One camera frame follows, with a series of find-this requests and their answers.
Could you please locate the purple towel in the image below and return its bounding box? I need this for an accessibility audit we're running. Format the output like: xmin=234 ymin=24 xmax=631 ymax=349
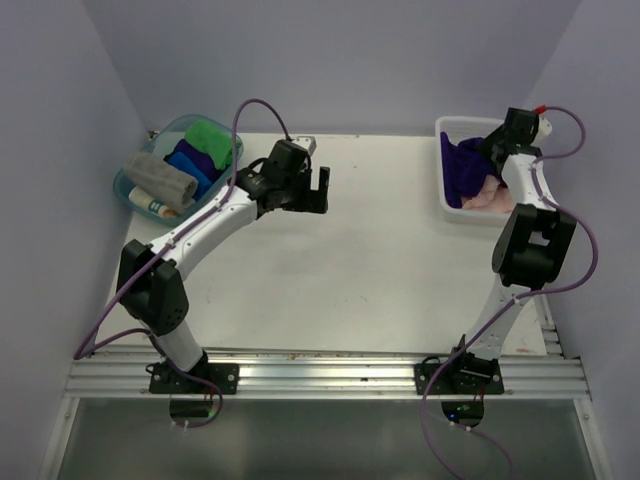
xmin=439 ymin=132 xmax=497 ymax=209
xmin=172 ymin=139 xmax=223 ymax=182

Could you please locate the grey towel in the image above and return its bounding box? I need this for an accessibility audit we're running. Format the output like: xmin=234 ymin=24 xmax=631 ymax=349
xmin=124 ymin=152 xmax=198 ymax=213

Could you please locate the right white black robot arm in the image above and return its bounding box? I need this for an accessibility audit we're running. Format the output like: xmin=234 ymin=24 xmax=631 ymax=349
xmin=442 ymin=106 xmax=576 ymax=394

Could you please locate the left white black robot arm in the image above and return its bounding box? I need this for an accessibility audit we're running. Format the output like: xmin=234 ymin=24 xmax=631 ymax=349
xmin=117 ymin=136 xmax=330 ymax=393

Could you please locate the white plastic basket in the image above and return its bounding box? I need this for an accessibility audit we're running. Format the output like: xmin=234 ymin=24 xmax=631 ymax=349
xmin=435 ymin=116 xmax=515 ymax=227

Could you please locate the pink towel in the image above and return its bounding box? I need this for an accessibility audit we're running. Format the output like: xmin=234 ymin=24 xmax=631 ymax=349
xmin=462 ymin=175 xmax=515 ymax=214

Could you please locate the purple rolled towel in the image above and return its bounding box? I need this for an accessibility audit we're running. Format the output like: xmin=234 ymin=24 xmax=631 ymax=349
xmin=172 ymin=139 xmax=223 ymax=182

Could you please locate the green rolled towel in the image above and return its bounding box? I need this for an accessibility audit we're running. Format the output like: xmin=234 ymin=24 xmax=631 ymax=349
xmin=184 ymin=120 xmax=233 ymax=170

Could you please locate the blue translucent plastic bin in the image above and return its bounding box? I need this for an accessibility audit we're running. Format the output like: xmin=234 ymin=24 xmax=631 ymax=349
xmin=113 ymin=114 xmax=243 ymax=227

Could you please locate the blue rolled towel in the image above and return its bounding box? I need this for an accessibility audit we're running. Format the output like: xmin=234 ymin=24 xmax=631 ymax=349
xmin=165 ymin=152 xmax=212 ymax=201

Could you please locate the beige patterned rolled towel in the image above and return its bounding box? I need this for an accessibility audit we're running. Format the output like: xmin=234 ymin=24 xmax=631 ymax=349
xmin=128 ymin=186 xmax=178 ymax=219

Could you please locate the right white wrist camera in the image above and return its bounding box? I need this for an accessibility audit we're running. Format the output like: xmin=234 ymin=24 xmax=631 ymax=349
xmin=534 ymin=105 xmax=553 ymax=141

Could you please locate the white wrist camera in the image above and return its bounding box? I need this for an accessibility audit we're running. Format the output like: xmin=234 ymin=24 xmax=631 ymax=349
xmin=534 ymin=105 xmax=553 ymax=141
xmin=292 ymin=135 xmax=317 ymax=156

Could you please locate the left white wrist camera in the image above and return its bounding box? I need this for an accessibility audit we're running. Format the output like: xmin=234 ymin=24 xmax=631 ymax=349
xmin=292 ymin=135 xmax=317 ymax=156

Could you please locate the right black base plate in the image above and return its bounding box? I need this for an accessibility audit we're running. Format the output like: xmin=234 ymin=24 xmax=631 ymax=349
xmin=413 ymin=363 xmax=505 ymax=396

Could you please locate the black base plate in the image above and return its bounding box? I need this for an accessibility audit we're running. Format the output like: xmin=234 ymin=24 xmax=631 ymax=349
xmin=413 ymin=363 xmax=505 ymax=396
xmin=145 ymin=362 xmax=240 ymax=395

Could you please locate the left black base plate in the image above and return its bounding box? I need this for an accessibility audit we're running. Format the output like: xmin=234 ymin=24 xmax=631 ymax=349
xmin=145 ymin=362 xmax=240 ymax=395

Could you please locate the aluminium mounting rail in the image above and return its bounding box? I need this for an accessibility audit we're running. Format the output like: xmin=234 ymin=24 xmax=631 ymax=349
xmin=64 ymin=347 xmax=590 ymax=400

